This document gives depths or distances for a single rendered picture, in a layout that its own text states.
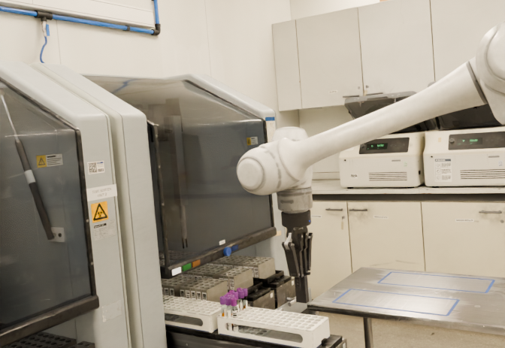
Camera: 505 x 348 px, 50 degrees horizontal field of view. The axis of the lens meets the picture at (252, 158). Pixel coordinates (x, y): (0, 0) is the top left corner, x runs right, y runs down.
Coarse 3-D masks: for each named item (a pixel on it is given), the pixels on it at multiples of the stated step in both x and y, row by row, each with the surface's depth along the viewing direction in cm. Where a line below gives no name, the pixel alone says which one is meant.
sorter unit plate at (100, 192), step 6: (102, 186) 137; (108, 186) 139; (114, 186) 140; (90, 192) 134; (96, 192) 135; (102, 192) 137; (108, 192) 139; (114, 192) 140; (90, 198) 134; (96, 198) 135
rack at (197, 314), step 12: (168, 300) 166; (180, 300) 165; (192, 300) 164; (168, 312) 158; (180, 312) 155; (192, 312) 153; (204, 312) 153; (216, 312) 152; (168, 324) 158; (180, 324) 156; (192, 324) 160; (204, 324) 151; (216, 324) 152
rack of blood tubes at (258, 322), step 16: (224, 320) 147; (240, 320) 144; (256, 320) 143; (272, 320) 143; (288, 320) 140; (304, 320) 140; (320, 320) 139; (240, 336) 144; (256, 336) 141; (272, 336) 146; (288, 336) 145; (304, 336) 133; (320, 336) 136
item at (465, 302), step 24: (336, 288) 179; (360, 288) 177; (384, 288) 175; (408, 288) 173; (432, 288) 171; (456, 288) 169; (480, 288) 168; (504, 288) 166; (312, 312) 166; (336, 312) 161; (360, 312) 157; (384, 312) 153; (408, 312) 152; (432, 312) 150; (456, 312) 149; (480, 312) 147; (504, 312) 146
